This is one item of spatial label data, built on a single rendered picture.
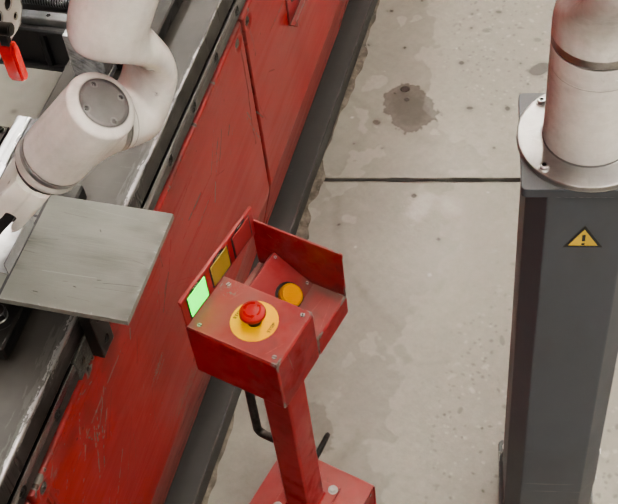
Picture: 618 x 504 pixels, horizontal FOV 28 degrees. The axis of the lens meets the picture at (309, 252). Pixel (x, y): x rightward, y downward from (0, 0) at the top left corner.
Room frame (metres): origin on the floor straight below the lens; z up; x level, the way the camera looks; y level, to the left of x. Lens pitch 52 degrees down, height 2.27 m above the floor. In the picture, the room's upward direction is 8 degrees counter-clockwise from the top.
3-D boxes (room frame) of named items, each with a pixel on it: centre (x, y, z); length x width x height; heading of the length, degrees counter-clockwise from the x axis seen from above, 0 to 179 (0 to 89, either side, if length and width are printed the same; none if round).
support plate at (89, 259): (1.07, 0.33, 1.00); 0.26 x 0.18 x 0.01; 68
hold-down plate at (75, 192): (1.14, 0.40, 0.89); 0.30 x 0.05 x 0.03; 158
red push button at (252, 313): (1.07, 0.09, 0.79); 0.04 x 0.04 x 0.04
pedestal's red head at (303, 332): (1.11, 0.07, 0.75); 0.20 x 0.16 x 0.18; 144
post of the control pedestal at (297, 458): (1.11, 0.07, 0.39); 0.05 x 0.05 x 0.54; 54
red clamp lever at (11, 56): (1.25, 0.35, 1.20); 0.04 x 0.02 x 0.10; 68
